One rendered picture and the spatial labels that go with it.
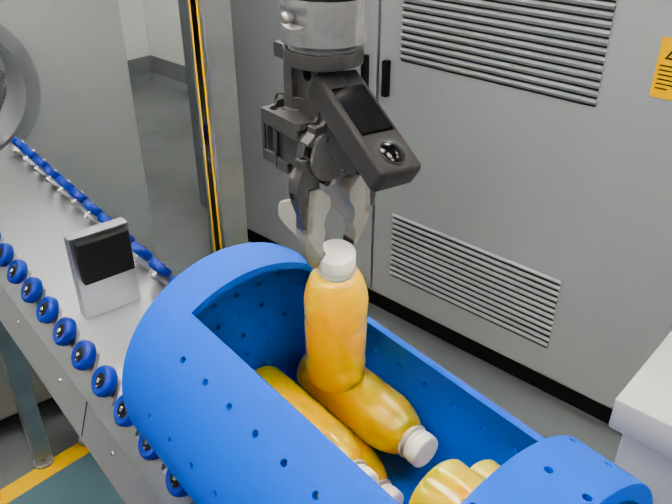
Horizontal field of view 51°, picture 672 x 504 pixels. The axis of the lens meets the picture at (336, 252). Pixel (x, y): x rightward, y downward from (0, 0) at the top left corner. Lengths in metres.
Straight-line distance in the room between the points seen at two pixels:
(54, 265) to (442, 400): 0.87
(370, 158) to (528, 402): 1.96
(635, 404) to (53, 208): 1.27
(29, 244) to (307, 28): 1.03
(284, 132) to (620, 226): 1.52
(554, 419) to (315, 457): 1.89
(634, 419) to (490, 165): 1.51
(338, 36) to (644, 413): 0.46
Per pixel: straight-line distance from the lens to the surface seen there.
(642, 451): 0.80
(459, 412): 0.79
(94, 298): 1.24
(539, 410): 2.45
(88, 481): 2.28
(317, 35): 0.60
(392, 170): 0.57
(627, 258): 2.10
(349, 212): 0.69
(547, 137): 2.08
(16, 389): 2.15
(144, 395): 0.76
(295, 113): 0.65
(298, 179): 0.63
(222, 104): 1.38
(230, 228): 1.49
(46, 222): 1.60
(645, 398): 0.78
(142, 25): 5.74
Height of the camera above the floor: 1.63
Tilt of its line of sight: 31 degrees down
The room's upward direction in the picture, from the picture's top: straight up
